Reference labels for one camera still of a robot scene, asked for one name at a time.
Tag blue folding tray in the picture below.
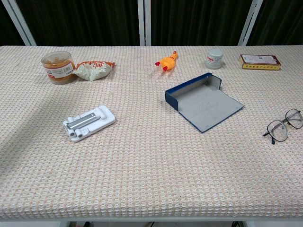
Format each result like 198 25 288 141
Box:
165 72 245 133

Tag white frame post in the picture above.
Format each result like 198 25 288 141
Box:
238 0 264 46
0 0 36 46
138 0 152 46

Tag orange white snack bag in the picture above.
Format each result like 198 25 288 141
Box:
72 60 116 82

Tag white folding phone stand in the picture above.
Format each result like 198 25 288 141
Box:
62 105 116 142

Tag beige waffle tablecloth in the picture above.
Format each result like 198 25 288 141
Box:
0 45 303 219

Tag clear jar with orange snack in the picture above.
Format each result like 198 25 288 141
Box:
41 51 76 85

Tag black rimmed eyeglasses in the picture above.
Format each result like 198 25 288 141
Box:
263 108 303 145

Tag dark curtain panel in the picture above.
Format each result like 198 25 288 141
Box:
151 0 254 46
247 0 303 46
14 0 140 46
0 6 25 46

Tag flat red yellow carton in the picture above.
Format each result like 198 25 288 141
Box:
239 54 282 71

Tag small white grey jar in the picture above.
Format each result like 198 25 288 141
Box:
204 49 225 70

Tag yellow rubber chicken toy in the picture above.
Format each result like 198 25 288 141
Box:
155 50 178 72

